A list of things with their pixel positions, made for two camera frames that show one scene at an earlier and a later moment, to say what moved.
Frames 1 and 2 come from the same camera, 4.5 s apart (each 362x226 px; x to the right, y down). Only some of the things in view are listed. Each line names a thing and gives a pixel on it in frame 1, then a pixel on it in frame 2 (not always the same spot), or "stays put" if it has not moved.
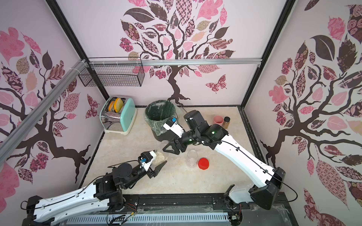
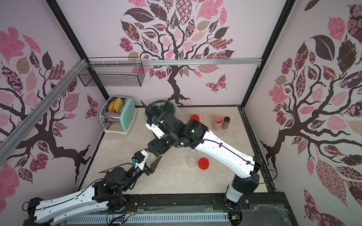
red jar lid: (203, 163) stays put
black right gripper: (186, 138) → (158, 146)
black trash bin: (157, 113) stays put
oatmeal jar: (192, 158) stays put
